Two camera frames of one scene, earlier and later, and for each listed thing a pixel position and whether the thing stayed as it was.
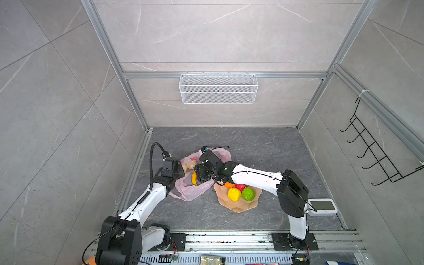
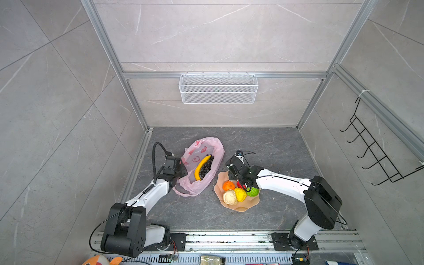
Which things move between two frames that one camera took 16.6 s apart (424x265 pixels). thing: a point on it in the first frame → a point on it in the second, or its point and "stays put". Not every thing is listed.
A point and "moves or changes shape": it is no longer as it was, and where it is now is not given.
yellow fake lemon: [234, 194] moves or changes shape
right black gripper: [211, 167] → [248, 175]
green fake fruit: [248, 194] moves or changes shape
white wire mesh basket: [219, 88] stays put
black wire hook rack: [383, 162] stays put
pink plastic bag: [184, 189] moves or changes shape
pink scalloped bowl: [239, 206] stays put
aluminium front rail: [338, 248] stays put
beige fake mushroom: [191, 164] → [229, 197]
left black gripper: [180, 171] stays put
